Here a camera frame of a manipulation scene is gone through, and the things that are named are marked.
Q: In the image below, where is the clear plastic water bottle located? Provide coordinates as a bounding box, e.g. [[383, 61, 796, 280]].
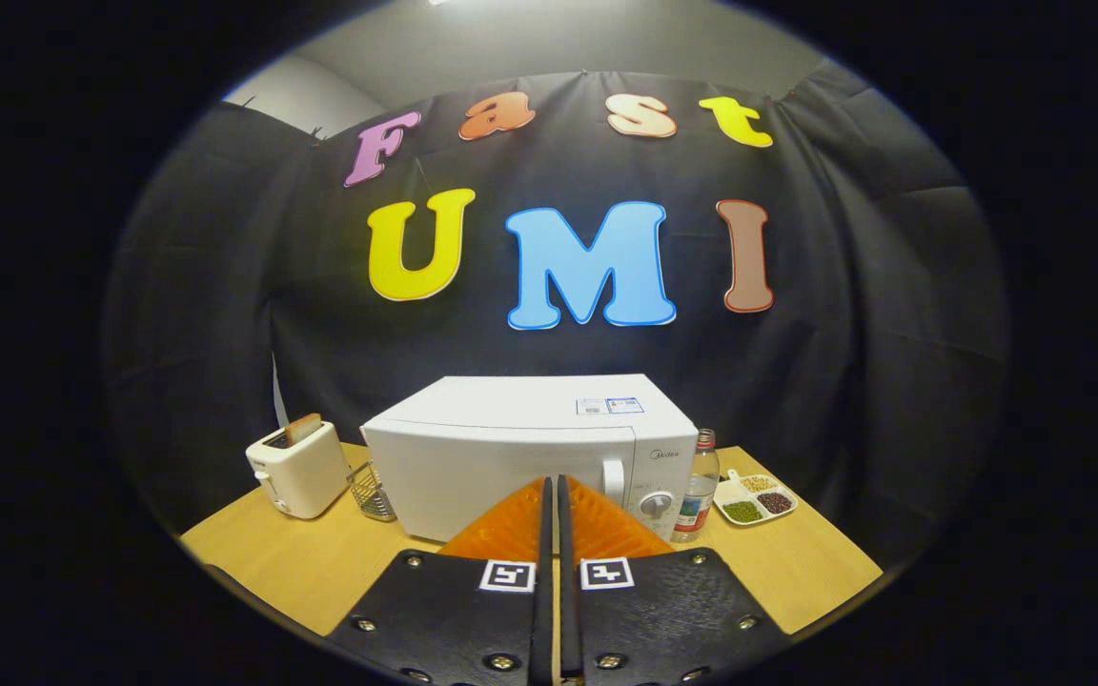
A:
[[671, 429, 721, 544]]

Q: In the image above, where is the white toaster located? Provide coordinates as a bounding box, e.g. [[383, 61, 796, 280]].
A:
[[245, 419, 352, 520]]

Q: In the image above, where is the white microwave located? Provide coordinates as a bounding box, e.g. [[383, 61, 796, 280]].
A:
[[361, 373, 700, 544]]

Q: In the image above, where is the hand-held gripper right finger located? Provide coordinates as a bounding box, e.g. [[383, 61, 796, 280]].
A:
[[557, 474, 788, 686]]

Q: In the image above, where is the wire utensil basket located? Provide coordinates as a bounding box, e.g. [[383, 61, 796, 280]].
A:
[[347, 461, 399, 523]]

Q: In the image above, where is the white divided bean tray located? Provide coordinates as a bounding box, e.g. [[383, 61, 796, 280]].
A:
[[713, 469, 799, 527]]

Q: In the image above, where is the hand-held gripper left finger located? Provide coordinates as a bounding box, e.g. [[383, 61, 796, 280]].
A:
[[325, 476, 555, 686]]

